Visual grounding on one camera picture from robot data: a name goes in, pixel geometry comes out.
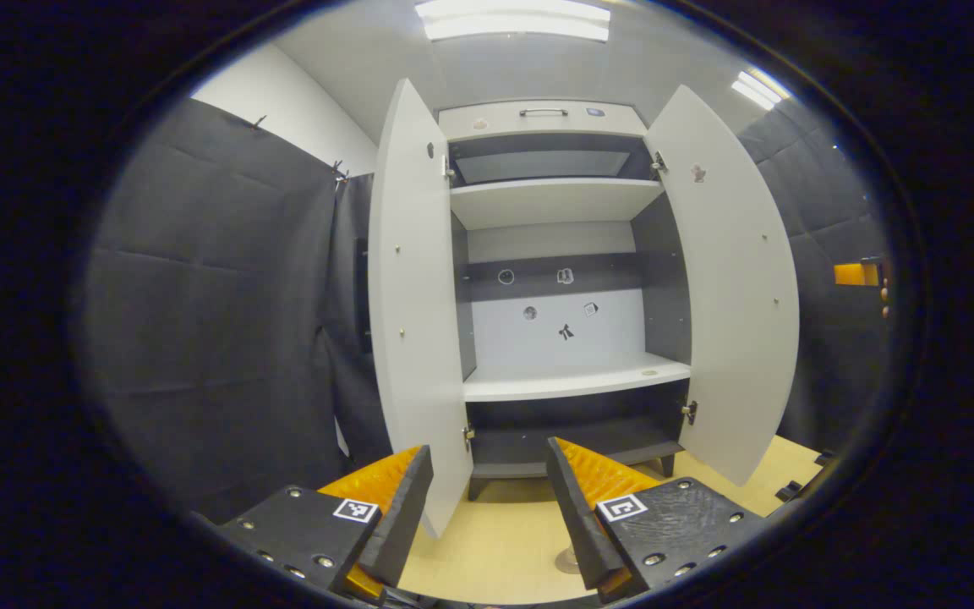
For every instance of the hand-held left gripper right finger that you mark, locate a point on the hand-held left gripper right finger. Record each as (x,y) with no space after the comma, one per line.
(584,524)

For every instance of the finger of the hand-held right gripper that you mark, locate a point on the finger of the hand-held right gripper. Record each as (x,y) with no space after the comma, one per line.
(855,274)

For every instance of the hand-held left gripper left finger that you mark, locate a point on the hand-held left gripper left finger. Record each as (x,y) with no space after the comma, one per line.
(402,516)

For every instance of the white cabinet door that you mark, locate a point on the white cabinet door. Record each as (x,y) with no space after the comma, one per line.
(732,279)
(415,321)

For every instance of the metal door hinge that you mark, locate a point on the metal door hinge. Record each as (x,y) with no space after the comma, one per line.
(690,412)
(659,162)
(449,169)
(468,436)

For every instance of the white cabinet shelf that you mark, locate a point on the white cabinet shelf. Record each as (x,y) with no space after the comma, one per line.
(555,203)
(588,376)

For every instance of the white cabinet drawer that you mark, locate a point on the white cabinet drawer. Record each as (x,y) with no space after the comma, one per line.
(495,123)

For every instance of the black table clamp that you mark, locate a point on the black table clamp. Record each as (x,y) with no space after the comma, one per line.
(825,458)
(789,491)

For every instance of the black backdrop cloth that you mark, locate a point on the black backdrop cloth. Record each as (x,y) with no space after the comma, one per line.
(208,321)

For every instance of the large ceiling light panel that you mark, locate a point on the large ceiling light panel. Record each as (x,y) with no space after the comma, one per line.
(512,21)

